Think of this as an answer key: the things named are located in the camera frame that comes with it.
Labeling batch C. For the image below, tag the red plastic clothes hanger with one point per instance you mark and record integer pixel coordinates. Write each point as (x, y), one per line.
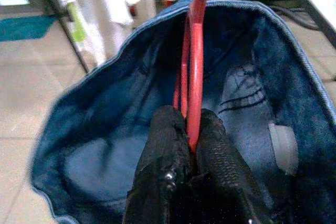
(195, 77)

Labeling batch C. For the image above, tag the teal floor mat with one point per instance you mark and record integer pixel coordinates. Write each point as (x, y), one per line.
(26, 27)

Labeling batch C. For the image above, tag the white t-shirt with coloured print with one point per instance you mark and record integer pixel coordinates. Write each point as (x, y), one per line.
(92, 24)

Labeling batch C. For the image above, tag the black and silver clothes rack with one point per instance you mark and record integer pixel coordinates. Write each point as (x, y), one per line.
(71, 40)

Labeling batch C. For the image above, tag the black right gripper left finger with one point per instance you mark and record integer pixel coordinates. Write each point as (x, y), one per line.
(160, 155)

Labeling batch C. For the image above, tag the blue denim garment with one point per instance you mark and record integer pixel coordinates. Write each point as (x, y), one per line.
(105, 129)

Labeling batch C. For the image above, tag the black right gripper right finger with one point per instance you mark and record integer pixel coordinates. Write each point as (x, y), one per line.
(220, 161)

